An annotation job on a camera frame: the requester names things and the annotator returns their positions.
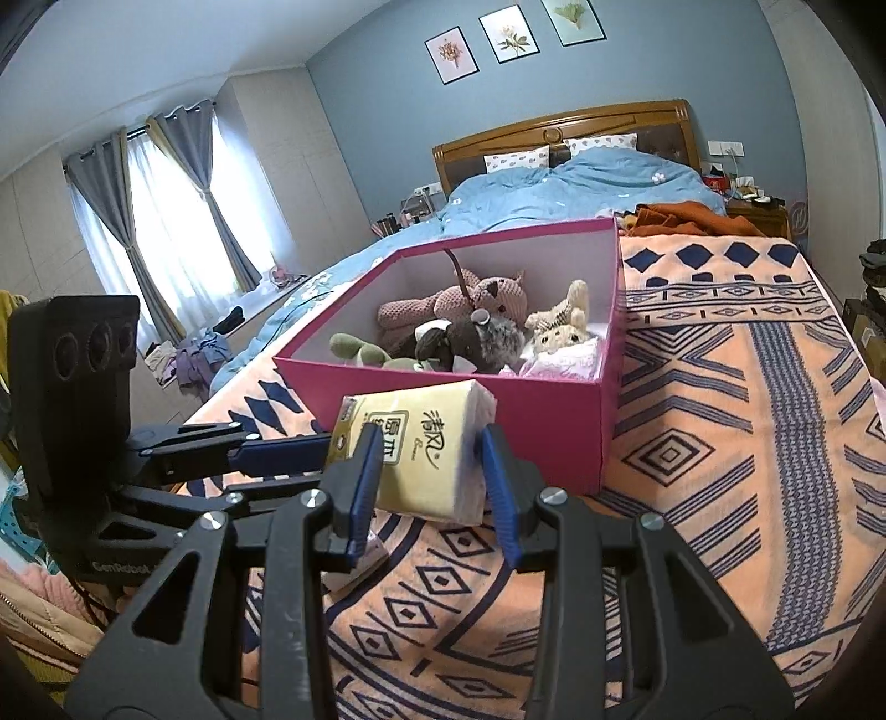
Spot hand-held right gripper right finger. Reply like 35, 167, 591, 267
481, 424, 811, 720

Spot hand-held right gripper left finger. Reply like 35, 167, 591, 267
65, 422, 385, 720

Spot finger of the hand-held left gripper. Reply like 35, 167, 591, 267
135, 419, 337, 486
97, 474, 326, 548

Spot yellow tissue pack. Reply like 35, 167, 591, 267
325, 379, 499, 531

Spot pink cardboard box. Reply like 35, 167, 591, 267
272, 216, 627, 496

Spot pink knitted plush toy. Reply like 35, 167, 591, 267
377, 248, 528, 332

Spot yellow hanging cloth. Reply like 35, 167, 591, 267
0, 291, 30, 479

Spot teal perforated basket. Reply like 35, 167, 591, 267
0, 477, 44, 563

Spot olive green plush toy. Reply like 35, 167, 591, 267
328, 332, 418, 373

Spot pile of clothes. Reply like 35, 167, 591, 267
142, 325, 234, 390

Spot dark grey plush with goggles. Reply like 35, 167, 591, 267
414, 310, 527, 376

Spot beige quilted jacket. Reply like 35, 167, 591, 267
0, 592, 105, 676

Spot cream bunny plush toy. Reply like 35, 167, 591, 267
524, 280, 593, 331

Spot white sheer curtain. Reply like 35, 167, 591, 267
125, 131, 245, 328

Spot grey curtain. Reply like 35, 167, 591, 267
65, 128, 182, 338
148, 100, 264, 293

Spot orange navy patterned blanket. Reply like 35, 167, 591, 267
173, 235, 886, 720

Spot cluster of cosmetic bottles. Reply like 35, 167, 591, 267
374, 194, 445, 240

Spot black curtain rod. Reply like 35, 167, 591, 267
62, 97, 217, 162

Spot blue duvet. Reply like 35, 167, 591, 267
208, 148, 728, 397

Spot white dotted pillow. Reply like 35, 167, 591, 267
564, 133, 638, 157
485, 148, 553, 174

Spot rust orange cloth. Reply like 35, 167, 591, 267
619, 200, 766, 240

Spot wooden bed headboard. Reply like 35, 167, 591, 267
432, 100, 702, 198

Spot wooden nightstand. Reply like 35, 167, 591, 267
727, 197, 791, 241

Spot dark stacked items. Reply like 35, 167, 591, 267
841, 239, 886, 364

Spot framed pink flower picture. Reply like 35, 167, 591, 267
424, 26, 481, 85

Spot framed white flower picture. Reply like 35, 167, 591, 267
479, 6, 539, 65

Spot framed green leaf picture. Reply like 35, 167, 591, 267
541, 0, 597, 48

